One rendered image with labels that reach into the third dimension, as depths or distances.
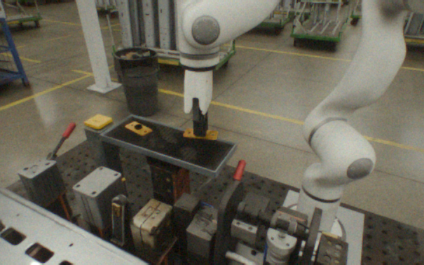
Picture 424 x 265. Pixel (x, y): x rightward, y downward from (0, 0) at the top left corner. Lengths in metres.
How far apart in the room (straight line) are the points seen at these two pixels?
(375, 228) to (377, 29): 0.80
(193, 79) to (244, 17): 0.16
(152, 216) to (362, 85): 0.57
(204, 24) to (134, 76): 2.70
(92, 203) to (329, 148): 0.60
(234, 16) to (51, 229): 0.67
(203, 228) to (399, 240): 0.85
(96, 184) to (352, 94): 0.66
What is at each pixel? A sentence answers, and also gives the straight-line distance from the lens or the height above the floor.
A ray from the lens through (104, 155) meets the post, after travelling 0.95.
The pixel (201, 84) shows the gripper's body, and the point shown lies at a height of 1.37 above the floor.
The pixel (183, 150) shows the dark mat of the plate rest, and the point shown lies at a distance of 0.73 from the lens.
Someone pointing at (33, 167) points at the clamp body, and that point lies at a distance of 0.98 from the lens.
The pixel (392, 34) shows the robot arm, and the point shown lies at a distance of 0.75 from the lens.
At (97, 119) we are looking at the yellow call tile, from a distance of 0.94.
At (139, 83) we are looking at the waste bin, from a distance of 3.20.
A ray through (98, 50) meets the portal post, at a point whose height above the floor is 0.56.
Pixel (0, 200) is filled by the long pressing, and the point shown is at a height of 1.00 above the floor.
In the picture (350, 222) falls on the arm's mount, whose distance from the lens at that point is 1.14.
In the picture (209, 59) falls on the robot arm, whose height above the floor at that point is 1.42.
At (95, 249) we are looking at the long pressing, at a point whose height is 1.00.
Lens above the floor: 1.58
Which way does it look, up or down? 32 degrees down
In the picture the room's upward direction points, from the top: straight up
